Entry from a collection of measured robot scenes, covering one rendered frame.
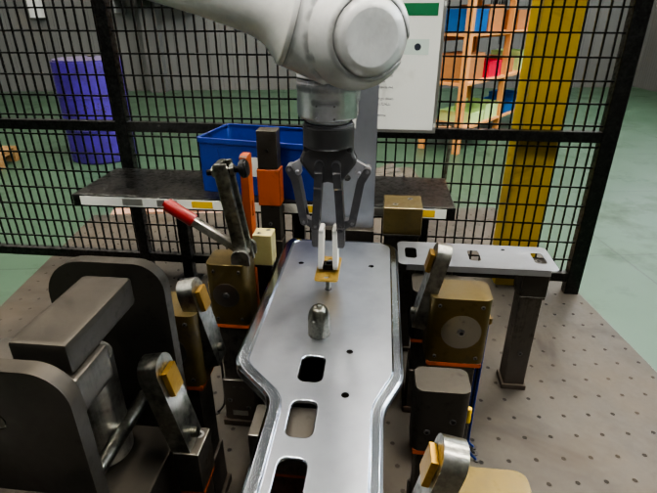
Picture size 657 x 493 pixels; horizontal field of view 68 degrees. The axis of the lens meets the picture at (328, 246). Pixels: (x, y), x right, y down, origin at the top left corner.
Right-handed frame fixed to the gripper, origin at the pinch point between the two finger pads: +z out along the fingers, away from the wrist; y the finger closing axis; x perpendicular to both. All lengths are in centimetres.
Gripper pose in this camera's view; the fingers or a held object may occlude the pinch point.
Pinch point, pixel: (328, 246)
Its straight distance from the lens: 78.8
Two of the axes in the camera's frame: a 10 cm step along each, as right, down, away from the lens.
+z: 0.0, 9.0, 4.3
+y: 9.9, 0.5, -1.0
